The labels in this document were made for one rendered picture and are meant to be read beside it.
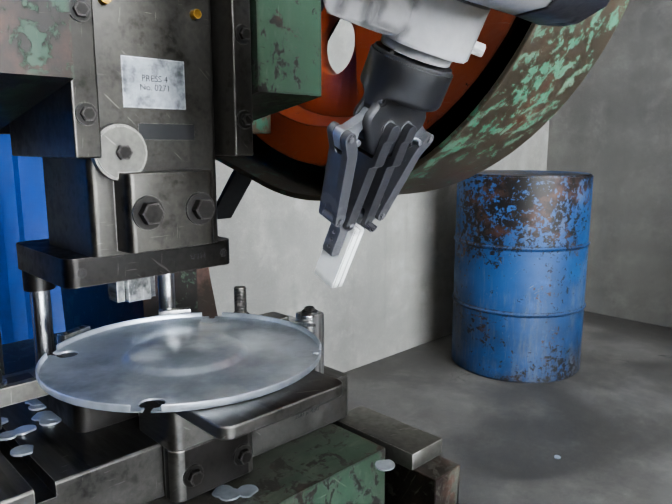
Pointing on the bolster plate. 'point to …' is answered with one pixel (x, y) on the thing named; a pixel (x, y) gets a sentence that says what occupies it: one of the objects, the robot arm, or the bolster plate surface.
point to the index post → (315, 329)
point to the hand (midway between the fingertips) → (338, 251)
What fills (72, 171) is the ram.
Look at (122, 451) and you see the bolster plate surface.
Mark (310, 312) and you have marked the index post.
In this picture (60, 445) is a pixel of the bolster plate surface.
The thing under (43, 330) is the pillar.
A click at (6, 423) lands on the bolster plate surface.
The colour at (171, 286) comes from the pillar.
